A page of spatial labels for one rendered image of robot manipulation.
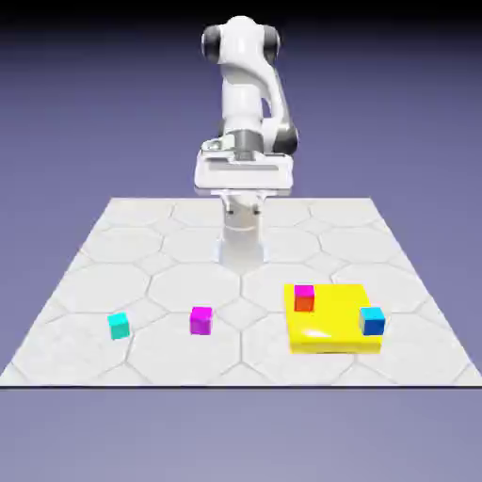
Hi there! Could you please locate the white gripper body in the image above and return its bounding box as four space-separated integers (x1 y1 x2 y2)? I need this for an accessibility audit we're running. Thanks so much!
193 149 296 198

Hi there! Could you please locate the large yellow box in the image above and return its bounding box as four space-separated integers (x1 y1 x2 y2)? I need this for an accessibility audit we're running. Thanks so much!
282 282 384 356

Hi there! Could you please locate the small blue cube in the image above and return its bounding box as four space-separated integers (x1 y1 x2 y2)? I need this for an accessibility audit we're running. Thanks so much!
358 306 387 337

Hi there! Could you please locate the small magenta cube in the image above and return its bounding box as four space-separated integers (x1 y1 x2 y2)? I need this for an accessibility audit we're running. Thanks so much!
188 305 214 336

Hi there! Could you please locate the small red cube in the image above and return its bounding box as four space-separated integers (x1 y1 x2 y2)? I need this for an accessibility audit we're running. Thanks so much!
293 284 316 313

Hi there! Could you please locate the small teal cube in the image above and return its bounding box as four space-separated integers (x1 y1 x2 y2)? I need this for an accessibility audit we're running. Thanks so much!
106 311 132 341

